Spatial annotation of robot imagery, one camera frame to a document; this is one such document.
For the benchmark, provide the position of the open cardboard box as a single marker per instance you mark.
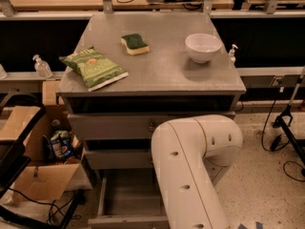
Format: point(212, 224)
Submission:
point(43, 179)

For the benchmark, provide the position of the black cart frame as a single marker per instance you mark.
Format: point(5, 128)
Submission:
point(13, 162)

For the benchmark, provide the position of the green chip bag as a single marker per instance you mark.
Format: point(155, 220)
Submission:
point(95, 69)

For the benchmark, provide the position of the snack packages in box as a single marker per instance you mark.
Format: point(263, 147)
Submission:
point(59, 146)

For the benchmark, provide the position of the grey top drawer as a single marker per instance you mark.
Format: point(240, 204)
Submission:
point(137, 126)

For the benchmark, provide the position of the green yellow sponge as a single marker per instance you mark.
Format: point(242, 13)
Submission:
point(134, 44)

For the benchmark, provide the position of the grey bottom drawer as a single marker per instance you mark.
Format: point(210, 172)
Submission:
point(130, 199)

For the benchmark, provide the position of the small pump bottle right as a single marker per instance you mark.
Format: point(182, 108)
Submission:
point(232, 52)

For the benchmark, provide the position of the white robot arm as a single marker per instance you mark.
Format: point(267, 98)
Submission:
point(190, 155)

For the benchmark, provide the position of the grey middle drawer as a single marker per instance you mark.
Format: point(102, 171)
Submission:
point(119, 159)

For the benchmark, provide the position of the white bowl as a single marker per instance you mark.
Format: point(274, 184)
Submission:
point(202, 47)

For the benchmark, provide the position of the grey drawer cabinet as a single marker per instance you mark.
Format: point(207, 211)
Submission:
point(162, 81)

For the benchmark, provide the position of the grey drawer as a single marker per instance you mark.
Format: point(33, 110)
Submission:
point(119, 159)
point(137, 126)
point(130, 199)

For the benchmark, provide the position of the clear sanitizer bottle left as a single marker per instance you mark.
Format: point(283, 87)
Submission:
point(42, 67)

